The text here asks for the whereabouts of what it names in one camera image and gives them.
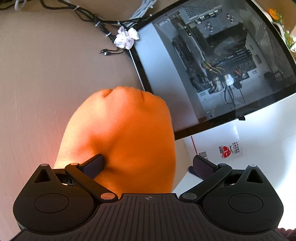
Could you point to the crumpled white tissue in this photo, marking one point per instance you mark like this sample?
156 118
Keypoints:
126 38

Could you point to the orange pumpkin costume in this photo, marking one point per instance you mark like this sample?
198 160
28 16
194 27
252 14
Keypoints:
129 129

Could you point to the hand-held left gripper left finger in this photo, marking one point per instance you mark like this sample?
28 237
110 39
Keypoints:
93 165

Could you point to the white computer case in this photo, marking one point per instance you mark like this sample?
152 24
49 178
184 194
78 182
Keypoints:
208 60

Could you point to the orange flower plant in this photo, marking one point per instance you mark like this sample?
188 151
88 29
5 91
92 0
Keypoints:
274 14

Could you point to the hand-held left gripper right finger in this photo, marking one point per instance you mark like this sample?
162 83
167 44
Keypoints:
204 168

